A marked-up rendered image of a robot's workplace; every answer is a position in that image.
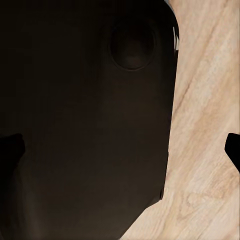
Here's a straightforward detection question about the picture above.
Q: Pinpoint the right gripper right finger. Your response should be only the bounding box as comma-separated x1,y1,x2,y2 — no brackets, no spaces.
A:
224,133,240,172

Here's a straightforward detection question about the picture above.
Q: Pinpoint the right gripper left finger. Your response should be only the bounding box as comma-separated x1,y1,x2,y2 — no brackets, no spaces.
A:
0,133,26,192

